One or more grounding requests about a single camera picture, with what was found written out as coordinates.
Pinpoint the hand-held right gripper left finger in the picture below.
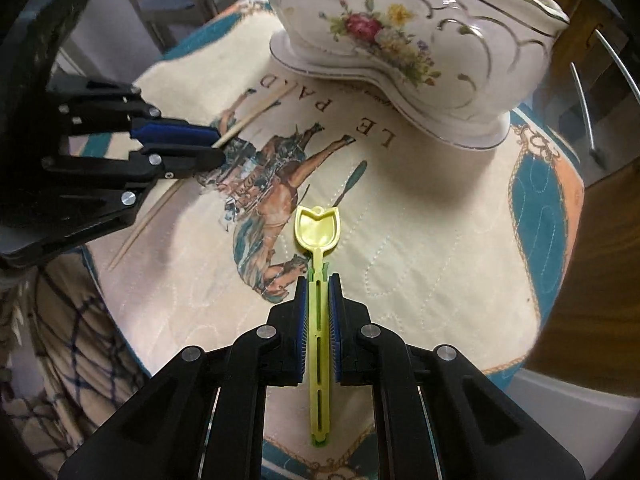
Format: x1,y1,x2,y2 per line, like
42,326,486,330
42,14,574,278
57,276,310,480

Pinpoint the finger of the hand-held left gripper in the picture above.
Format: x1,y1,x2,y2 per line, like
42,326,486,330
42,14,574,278
47,77,222,146
0,145,227,270

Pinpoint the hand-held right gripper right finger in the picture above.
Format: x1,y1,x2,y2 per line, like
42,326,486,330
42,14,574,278
329,274,586,480

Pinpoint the yellow plastic spoon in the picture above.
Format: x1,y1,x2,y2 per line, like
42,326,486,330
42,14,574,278
294,205,343,446

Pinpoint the wooden chopstick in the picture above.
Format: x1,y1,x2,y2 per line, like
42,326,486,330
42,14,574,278
212,84,299,150
107,179,187,272

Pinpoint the green plastic spoon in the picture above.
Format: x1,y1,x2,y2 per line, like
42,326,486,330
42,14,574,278
306,260,332,449

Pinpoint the floral white ceramic vase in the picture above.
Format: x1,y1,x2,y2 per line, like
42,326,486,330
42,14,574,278
257,0,571,152

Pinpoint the printed quilted mat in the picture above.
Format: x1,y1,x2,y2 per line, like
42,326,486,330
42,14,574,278
82,0,586,480

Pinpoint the metal shelf rack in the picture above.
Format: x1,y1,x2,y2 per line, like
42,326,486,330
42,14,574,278
107,0,221,53

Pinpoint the checked blanket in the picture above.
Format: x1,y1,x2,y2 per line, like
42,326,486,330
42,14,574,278
0,255,151,480

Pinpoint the wooden cabinet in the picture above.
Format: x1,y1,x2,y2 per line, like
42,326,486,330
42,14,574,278
515,0,640,376

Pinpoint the curved steel cabinet handle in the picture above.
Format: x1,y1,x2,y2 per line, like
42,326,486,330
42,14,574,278
595,29,640,106
570,62,609,171

